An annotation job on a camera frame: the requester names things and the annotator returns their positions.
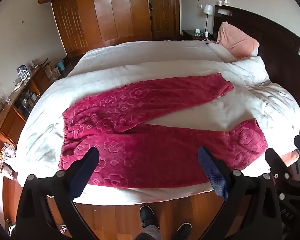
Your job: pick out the dark wooden nightstand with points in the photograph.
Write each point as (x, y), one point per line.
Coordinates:
(190, 33)

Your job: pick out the dark wooden headboard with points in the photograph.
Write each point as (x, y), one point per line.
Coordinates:
(277, 35)

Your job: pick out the blue plastic bucket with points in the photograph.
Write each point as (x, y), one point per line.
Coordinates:
(60, 65)

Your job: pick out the white bedside lamp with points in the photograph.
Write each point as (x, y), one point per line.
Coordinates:
(207, 10)

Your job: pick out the person's grey trouser leg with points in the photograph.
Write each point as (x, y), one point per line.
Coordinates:
(150, 232)

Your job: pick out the person's right dark slipper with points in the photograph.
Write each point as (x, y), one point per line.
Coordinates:
(183, 230)

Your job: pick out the pink pillow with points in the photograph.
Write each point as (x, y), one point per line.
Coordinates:
(236, 40)

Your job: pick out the cardboard box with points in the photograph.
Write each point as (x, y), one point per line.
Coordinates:
(51, 71)

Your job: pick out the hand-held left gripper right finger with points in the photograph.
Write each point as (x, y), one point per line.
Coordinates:
(212, 170)

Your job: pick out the clear electric kettle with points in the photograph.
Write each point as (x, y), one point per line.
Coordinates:
(22, 73)

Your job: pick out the person's left dark slipper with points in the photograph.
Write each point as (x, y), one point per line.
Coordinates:
(147, 215)

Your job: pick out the person's dark slipper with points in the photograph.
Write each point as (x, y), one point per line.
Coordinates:
(183, 230)
(147, 215)

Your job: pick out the pile of plastic bags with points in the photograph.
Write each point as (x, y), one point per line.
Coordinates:
(5, 152)

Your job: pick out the wooden door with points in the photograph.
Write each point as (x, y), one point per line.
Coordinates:
(162, 7)

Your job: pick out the white pillow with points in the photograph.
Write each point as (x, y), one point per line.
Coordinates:
(222, 52)

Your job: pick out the magenta fleece pants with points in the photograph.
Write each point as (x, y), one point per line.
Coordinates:
(150, 152)

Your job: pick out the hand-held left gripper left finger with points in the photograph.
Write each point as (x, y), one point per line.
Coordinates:
(86, 170)

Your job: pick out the wooden wardrobe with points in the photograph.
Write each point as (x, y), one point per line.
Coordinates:
(102, 12)

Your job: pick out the wooden side cabinet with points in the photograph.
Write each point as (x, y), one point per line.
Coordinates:
(12, 122)

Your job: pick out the pink cloth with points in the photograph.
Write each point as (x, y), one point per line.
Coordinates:
(290, 158)

